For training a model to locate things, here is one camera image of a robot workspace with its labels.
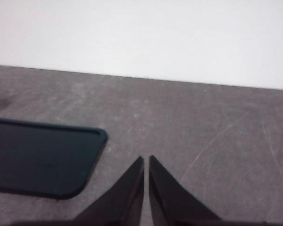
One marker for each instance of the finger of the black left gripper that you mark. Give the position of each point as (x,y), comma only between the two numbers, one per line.
(169,200)
(122,200)

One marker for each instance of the black rectangular tray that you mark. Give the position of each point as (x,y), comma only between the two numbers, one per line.
(42,160)

